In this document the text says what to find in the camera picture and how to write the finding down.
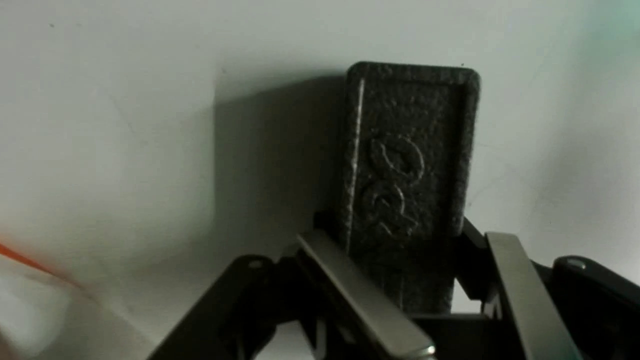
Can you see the gripper left finger with silver pad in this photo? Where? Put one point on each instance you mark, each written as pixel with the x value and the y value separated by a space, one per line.
pixel 342 315

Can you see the gripper right finger with silver pad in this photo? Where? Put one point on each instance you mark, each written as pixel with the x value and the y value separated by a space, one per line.
pixel 598 307

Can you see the dark grey rectangular block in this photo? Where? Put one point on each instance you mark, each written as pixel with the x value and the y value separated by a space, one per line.
pixel 409 141

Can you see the white orange plastic bag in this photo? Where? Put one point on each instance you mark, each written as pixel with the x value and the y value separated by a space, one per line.
pixel 36 307

